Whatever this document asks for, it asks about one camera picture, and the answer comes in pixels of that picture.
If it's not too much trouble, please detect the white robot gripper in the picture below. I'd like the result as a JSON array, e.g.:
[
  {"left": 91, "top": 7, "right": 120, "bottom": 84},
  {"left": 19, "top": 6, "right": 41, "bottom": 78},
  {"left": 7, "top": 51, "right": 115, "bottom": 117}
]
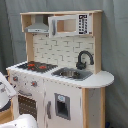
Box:
[{"left": 0, "top": 72, "right": 16, "bottom": 112}]

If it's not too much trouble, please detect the white toy oven door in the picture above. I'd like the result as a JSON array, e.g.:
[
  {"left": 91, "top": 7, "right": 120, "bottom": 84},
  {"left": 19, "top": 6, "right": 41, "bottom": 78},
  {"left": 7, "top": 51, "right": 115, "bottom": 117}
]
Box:
[{"left": 13, "top": 88, "right": 44, "bottom": 128}]

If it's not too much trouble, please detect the white toy microwave door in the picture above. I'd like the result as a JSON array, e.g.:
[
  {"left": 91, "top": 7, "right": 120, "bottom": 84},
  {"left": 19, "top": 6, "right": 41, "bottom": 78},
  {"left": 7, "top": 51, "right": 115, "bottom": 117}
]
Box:
[{"left": 48, "top": 15, "right": 78, "bottom": 38}]

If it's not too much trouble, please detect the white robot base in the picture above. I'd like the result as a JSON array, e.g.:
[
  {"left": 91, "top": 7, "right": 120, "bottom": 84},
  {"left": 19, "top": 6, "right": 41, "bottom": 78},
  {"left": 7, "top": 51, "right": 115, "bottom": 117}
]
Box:
[{"left": 0, "top": 114, "right": 38, "bottom": 128}]

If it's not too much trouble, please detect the wooden toy kitchen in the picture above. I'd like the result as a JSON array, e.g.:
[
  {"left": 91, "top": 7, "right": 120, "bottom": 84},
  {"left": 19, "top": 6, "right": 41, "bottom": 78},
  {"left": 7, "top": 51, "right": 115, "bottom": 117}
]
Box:
[{"left": 7, "top": 10, "right": 114, "bottom": 128}]

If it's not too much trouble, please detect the left red stove knob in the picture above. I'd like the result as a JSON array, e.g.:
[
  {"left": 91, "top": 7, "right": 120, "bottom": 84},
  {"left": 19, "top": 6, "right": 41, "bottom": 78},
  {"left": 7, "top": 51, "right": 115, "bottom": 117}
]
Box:
[{"left": 12, "top": 76, "right": 19, "bottom": 83}]

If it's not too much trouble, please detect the red stove knob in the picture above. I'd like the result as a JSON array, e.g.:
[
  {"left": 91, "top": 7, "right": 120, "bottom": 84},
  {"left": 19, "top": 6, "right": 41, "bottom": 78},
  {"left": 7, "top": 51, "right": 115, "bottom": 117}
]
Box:
[
  {"left": 31, "top": 81, "right": 37, "bottom": 87},
  {"left": 12, "top": 76, "right": 19, "bottom": 83}
]

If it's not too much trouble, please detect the right red stove knob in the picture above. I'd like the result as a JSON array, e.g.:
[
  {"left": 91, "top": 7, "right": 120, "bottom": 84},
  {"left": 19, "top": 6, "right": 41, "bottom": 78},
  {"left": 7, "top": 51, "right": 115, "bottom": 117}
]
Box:
[{"left": 31, "top": 81, "right": 37, "bottom": 87}]

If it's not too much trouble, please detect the black toy stovetop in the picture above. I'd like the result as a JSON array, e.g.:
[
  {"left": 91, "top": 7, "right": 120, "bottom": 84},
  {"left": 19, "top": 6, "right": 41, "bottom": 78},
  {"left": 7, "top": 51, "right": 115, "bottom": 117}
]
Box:
[{"left": 19, "top": 61, "right": 56, "bottom": 73}]

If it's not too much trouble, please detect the grey ice dispenser panel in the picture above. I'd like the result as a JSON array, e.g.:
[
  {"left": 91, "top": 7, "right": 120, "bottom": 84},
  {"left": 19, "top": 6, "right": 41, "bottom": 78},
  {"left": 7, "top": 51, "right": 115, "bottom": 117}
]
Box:
[{"left": 55, "top": 93, "right": 71, "bottom": 120}]

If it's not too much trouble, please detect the metal toy sink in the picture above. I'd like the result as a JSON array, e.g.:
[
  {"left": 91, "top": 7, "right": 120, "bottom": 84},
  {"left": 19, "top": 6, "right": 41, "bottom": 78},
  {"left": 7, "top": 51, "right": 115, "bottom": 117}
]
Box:
[{"left": 52, "top": 67, "right": 92, "bottom": 81}]

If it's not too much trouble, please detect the grey range hood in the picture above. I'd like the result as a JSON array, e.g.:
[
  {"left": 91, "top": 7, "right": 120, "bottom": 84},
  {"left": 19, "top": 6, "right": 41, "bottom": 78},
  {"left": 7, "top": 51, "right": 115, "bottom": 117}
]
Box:
[{"left": 25, "top": 15, "right": 49, "bottom": 33}]

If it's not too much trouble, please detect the black toy faucet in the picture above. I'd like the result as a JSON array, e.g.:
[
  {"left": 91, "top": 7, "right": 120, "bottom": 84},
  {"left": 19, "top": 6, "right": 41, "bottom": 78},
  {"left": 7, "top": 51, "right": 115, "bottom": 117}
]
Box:
[{"left": 76, "top": 50, "right": 94, "bottom": 70}]

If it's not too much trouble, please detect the grey cabinet door handle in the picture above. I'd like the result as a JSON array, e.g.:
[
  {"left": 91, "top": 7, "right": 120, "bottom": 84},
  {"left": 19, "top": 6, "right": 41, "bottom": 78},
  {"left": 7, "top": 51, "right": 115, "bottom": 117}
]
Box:
[{"left": 47, "top": 101, "right": 51, "bottom": 119}]

